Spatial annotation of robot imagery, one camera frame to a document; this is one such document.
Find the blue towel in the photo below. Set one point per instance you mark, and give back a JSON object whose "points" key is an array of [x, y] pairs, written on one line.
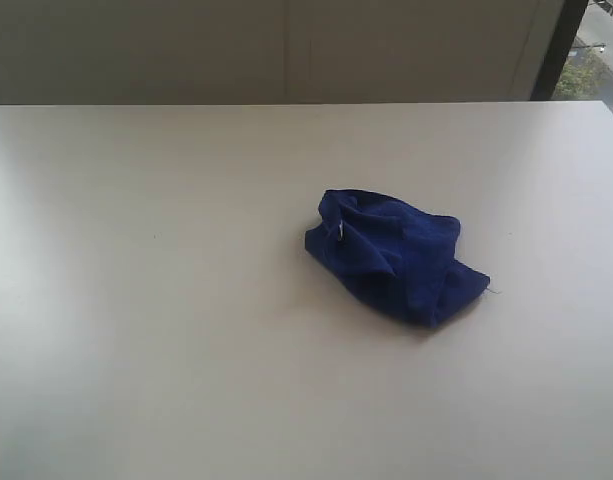
{"points": [[393, 257]]}

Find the dark window frame post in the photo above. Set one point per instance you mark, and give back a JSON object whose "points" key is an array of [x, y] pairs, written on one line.
{"points": [[562, 39]]}

